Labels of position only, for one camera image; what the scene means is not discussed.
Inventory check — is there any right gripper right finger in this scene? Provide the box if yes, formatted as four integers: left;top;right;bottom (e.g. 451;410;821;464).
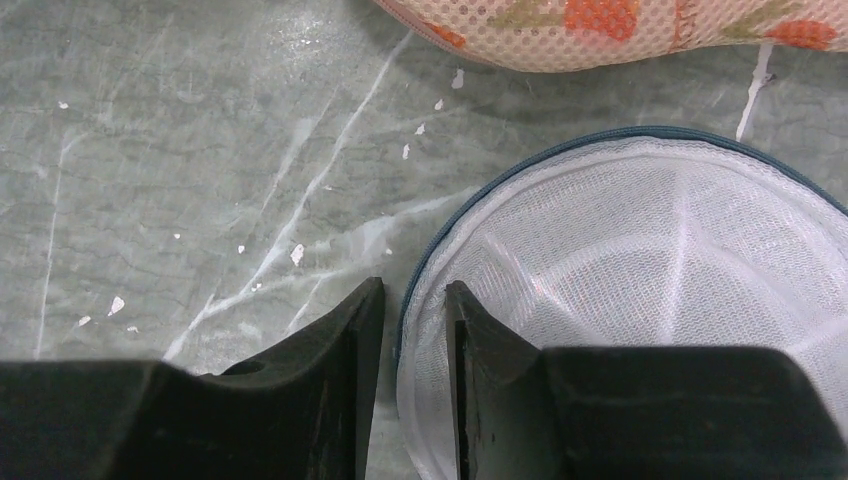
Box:
445;281;847;479

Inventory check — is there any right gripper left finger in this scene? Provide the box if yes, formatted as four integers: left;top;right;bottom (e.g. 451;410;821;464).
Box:
1;277;385;479

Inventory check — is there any white cylindrical mesh laundry bag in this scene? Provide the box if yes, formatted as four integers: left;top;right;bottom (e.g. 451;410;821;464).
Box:
396;126;847;479

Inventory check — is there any pink floral mesh laundry bag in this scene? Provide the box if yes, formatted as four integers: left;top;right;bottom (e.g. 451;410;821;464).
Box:
380;0;847;73

